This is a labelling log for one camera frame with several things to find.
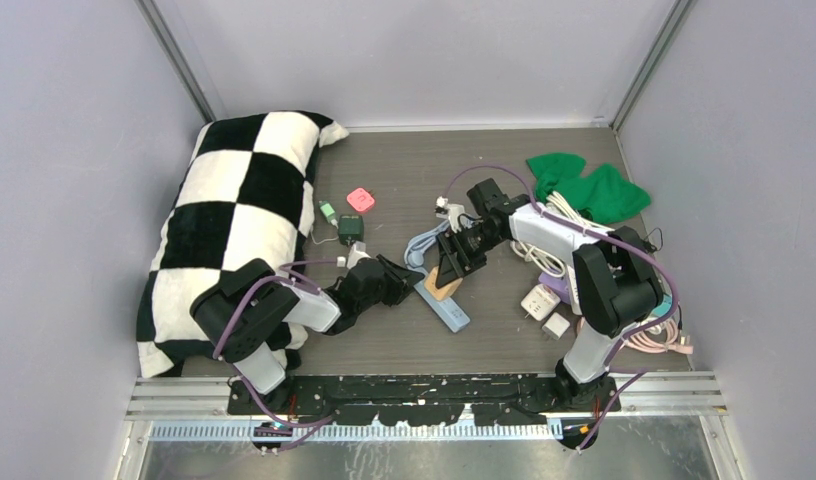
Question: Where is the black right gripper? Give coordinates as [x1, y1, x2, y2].
[435, 222, 505, 289]

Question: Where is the orange cube adapter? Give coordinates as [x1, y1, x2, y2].
[423, 267, 463, 302]

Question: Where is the dark green cube adapter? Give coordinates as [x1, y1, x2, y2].
[337, 214, 365, 246]

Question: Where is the light blue power strip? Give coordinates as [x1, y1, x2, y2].
[414, 269, 470, 333]

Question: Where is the pink small plug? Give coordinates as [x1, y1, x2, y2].
[346, 187, 376, 214]

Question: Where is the light green small plug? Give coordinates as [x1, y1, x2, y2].
[318, 201, 339, 228]

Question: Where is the white tiger cube socket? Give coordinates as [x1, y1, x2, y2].
[520, 284, 561, 321]

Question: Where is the white charger plug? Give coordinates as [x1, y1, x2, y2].
[541, 313, 570, 340]

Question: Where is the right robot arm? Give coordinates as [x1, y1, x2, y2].
[435, 179, 664, 411]

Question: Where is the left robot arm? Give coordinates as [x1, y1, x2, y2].
[190, 253, 424, 414]

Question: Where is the pink round socket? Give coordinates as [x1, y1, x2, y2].
[610, 326, 636, 357]

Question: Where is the purple power strip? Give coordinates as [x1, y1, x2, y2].
[538, 272, 571, 305]

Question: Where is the green cloth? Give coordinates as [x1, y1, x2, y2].
[526, 152, 652, 225]

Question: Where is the black white checkered pillow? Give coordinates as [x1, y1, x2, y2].
[136, 110, 349, 378]

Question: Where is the teal power strip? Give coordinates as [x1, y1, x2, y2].
[650, 294, 673, 318]

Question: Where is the light blue coiled cable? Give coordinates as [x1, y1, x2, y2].
[405, 221, 452, 270]

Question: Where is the white cable bundle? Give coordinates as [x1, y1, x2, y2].
[510, 238, 568, 278]

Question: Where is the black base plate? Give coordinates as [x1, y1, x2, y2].
[262, 374, 619, 427]

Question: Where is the black thin cable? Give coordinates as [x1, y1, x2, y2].
[636, 227, 666, 254]

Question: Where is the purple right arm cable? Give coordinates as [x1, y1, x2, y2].
[441, 164, 681, 452]

